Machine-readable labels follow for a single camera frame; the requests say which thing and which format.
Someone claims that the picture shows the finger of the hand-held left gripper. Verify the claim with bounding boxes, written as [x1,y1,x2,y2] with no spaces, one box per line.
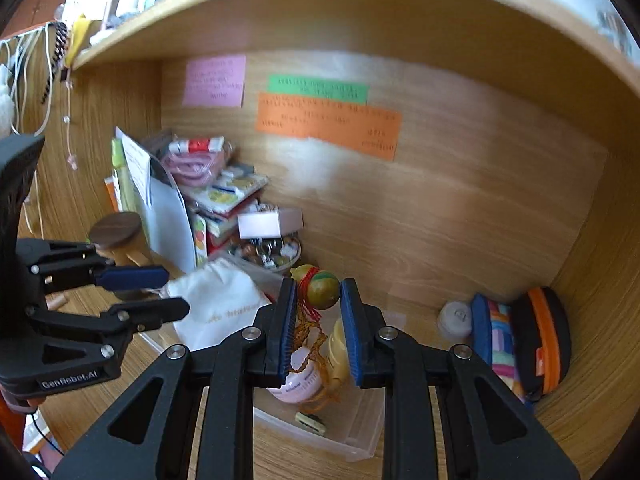
[26,297,192,357]
[30,240,171,293]

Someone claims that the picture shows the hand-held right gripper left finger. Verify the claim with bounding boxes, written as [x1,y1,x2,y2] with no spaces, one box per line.
[51,276,299,480]

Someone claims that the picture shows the wooden shelf board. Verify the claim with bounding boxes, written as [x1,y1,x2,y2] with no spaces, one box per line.
[69,0,640,128]

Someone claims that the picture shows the gold plastic bottle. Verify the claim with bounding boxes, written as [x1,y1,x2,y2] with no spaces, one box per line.
[326,316,352,384]

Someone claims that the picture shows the stack of notebooks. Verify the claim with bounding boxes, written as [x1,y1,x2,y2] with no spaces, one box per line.
[191,164,269,257]

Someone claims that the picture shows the white paper sheets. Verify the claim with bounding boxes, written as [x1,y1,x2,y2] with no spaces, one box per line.
[114,126,197,274]

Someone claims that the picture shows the white cloth pouch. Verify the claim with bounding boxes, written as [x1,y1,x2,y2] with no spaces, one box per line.
[164,257,274,352]

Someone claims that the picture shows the small green packet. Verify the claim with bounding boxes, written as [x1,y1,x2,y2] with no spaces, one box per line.
[294,411,328,434]

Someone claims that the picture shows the small white box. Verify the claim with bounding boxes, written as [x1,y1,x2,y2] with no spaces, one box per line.
[237,208,305,240]

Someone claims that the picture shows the clear plastic storage box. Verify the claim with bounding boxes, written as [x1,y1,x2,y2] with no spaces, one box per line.
[139,305,407,464]

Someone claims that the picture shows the orange sticky note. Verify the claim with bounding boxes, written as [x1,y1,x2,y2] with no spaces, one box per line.
[255,92,404,162]

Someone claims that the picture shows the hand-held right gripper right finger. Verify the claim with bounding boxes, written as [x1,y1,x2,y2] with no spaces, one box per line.
[339,277,582,480]

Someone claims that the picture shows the jar with wooden lid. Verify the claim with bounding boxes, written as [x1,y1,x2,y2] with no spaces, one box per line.
[88,211,154,302]

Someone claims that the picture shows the yellow hanging tag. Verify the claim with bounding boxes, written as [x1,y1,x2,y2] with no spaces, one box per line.
[64,16,94,69]

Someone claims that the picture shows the black cable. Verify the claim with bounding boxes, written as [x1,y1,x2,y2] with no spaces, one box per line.
[21,409,67,463]

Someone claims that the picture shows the beaded strap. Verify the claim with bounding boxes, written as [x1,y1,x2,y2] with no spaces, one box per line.
[41,21,69,107]

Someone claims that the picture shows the white round jar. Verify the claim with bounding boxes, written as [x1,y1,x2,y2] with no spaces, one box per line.
[437,301,474,340]

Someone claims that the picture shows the brown cabinet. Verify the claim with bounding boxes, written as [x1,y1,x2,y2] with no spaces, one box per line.
[0,0,72,37]

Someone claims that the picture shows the white hanging cable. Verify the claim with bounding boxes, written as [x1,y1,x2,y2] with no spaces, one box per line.
[61,79,79,172]

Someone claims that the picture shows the black orange zip case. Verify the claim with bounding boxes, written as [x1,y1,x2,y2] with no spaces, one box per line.
[509,286,573,402]

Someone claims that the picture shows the pink sticky note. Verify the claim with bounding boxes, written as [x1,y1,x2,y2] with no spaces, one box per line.
[182,54,247,109]

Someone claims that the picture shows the green sticky note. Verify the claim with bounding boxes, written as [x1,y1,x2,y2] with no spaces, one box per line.
[266,74,370,106]

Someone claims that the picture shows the blue patchwork pouch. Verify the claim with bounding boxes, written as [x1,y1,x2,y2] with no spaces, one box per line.
[469,293,534,404]

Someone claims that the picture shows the bowl of beads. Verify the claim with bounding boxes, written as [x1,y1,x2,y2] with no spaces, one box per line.
[226,237,303,274]

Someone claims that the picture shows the red white tube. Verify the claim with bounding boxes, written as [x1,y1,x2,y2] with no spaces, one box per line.
[168,137,224,156]

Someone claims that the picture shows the pink coiled cable bag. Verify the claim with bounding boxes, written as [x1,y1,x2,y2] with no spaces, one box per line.
[161,150,234,189]

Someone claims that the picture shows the wooden desktop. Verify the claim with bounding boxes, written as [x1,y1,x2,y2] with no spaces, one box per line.
[22,240,557,480]

